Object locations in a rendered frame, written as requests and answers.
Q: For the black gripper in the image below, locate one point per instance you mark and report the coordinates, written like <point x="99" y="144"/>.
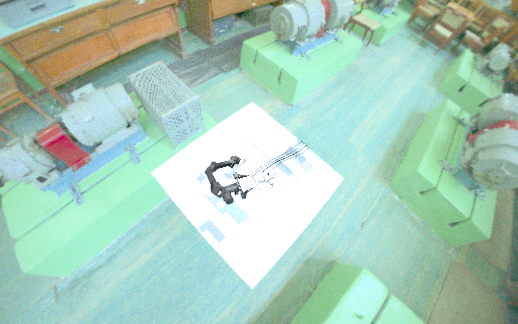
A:
<point x="236" y="186"/>

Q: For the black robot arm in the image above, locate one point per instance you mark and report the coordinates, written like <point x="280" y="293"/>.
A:
<point x="215" y="186"/>

